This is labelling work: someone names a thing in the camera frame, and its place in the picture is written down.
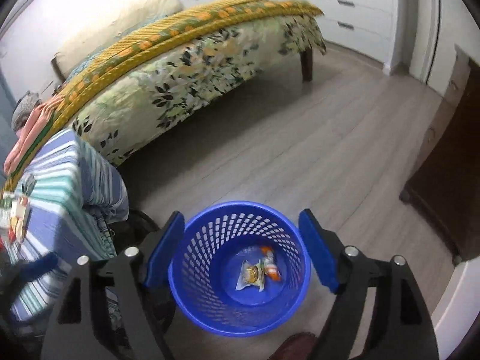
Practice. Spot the dark brown wooden cabinet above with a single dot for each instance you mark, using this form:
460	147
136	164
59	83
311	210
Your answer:
445	188

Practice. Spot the dark wooden bed leg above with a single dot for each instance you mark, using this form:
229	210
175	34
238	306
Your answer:
306	60

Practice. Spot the blue green striped tablecloth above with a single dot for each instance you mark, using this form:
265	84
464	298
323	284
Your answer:
76	196

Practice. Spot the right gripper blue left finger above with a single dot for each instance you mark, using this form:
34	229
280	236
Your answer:
160	248

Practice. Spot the floral bed sheet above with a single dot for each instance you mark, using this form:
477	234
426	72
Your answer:
158	95

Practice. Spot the grey knitted garment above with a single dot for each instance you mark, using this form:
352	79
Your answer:
23	109

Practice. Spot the white drawer cabinet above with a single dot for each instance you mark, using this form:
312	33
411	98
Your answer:
361	25

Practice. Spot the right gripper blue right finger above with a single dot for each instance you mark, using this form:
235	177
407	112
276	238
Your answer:
323	247

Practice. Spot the folded pink cloth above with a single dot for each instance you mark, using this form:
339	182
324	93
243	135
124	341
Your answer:
37	120

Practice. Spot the blue plastic waste basket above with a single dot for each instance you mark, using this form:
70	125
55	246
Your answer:
205	268

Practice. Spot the burger print snack wrapper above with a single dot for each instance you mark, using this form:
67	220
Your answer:
251	275

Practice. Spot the yellow orange patterned blanket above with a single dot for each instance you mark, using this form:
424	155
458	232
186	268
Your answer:
141	46

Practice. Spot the white wardrobe door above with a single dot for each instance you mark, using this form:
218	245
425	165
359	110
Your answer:
443	27

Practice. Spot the orange white snack wrapper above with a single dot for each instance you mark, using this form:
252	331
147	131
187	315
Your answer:
271	269

